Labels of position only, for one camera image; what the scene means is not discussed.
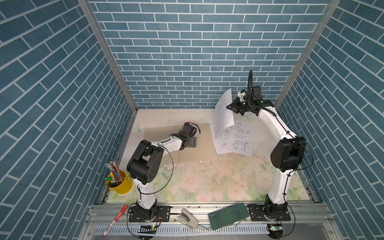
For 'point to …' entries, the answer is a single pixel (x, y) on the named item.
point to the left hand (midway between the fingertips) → (188, 140)
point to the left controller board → (148, 229)
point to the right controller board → (275, 230)
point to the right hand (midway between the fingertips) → (225, 105)
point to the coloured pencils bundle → (118, 176)
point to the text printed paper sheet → (224, 115)
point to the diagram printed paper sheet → (237, 139)
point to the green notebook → (222, 217)
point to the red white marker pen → (116, 219)
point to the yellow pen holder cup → (123, 185)
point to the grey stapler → (188, 218)
